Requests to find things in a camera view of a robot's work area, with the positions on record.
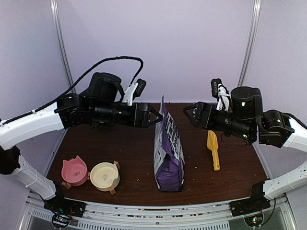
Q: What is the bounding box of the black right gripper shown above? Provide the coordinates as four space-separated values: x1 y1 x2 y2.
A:
183 102 254 142

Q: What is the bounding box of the yellow plastic scoop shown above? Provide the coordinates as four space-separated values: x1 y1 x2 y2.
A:
207 130 220 171

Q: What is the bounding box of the purple pet food bag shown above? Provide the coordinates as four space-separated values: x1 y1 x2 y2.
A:
153 98 185 192

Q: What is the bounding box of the cream cat-ear pet bowl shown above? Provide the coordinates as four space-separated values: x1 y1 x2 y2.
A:
90 161 120 192

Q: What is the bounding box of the pink cat-ear pet bowl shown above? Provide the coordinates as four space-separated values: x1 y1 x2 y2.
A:
61 155 89 186

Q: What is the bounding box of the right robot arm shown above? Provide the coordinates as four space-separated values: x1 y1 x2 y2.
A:
183 85 307 152

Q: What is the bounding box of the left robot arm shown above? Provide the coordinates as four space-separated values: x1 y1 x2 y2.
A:
0 72 163 213

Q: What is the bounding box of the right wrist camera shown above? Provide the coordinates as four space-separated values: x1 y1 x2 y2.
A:
211 78 231 112

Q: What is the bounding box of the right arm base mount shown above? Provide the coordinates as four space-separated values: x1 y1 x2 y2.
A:
229 198 271 228

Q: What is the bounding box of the black braided left cable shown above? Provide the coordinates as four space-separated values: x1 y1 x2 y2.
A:
0 56 144 125

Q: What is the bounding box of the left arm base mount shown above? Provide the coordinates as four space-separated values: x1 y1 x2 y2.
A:
43 199 86 230

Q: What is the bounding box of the right aluminium frame post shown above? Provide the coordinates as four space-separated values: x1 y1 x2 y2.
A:
237 0 261 87

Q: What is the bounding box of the aluminium frame post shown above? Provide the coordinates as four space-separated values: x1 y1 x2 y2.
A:
50 0 73 86
237 0 261 87

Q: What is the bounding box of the front aluminium rail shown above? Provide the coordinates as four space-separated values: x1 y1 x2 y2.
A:
26 200 288 230

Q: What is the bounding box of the left aluminium frame post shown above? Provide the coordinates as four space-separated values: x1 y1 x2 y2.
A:
50 0 73 86

